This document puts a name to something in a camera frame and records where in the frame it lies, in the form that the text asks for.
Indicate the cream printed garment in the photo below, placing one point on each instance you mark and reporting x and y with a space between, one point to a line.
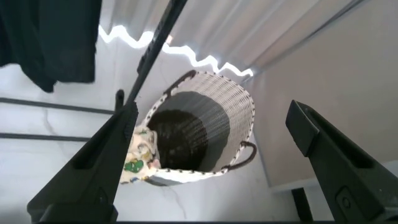
140 155

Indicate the black garment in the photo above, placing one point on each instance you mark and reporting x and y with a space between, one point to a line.
46 37

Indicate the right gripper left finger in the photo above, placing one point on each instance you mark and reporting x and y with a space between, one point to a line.
65 199

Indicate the white curtain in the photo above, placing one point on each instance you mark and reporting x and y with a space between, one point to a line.
217 25

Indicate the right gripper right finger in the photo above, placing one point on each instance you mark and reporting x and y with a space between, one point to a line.
334 174

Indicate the white laundry basket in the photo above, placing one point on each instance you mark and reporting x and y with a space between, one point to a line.
224 99

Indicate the black clothes rack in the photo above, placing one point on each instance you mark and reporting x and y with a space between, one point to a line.
155 43

